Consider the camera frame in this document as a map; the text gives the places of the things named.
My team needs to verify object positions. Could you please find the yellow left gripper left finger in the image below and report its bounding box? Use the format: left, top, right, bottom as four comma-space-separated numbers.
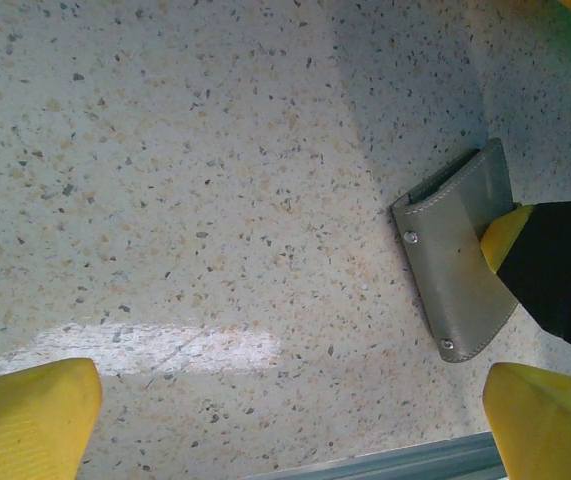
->
0, 357, 104, 480

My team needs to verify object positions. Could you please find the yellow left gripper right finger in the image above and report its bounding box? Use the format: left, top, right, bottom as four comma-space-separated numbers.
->
482, 362, 571, 480

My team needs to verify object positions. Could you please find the grey card holder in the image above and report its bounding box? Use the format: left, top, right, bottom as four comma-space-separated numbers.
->
389, 137, 521, 364

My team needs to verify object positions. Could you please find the aluminium frame front rail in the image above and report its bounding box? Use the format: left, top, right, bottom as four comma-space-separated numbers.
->
244, 432, 509, 480

